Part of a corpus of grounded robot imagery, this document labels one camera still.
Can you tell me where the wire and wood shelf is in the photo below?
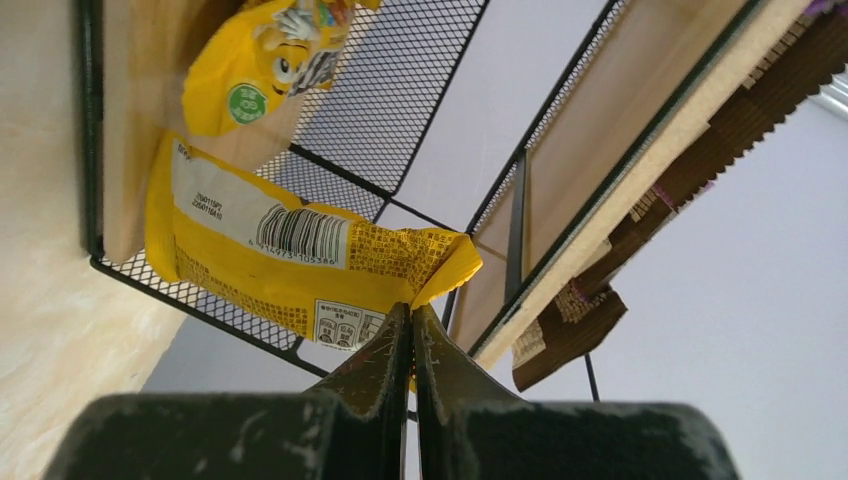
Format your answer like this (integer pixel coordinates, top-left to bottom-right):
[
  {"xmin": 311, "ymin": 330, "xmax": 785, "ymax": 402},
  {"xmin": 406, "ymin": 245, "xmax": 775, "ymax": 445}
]
[{"xmin": 76, "ymin": 0, "xmax": 816, "ymax": 403}]

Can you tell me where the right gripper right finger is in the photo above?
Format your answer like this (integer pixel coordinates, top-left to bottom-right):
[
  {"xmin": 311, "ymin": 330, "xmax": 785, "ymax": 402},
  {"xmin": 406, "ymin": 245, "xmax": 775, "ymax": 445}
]
[{"xmin": 411, "ymin": 306, "xmax": 739, "ymax": 479}]

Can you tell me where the yellow candy bag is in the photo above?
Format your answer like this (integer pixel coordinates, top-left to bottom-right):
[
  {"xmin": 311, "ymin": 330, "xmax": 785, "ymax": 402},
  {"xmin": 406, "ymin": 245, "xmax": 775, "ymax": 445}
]
[
  {"xmin": 181, "ymin": 0, "xmax": 381, "ymax": 136},
  {"xmin": 144, "ymin": 131, "xmax": 483, "ymax": 351}
]

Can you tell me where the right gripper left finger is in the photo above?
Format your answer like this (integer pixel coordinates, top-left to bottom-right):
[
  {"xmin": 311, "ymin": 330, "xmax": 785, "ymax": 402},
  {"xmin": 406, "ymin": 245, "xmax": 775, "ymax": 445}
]
[{"xmin": 45, "ymin": 303, "xmax": 412, "ymax": 479}]

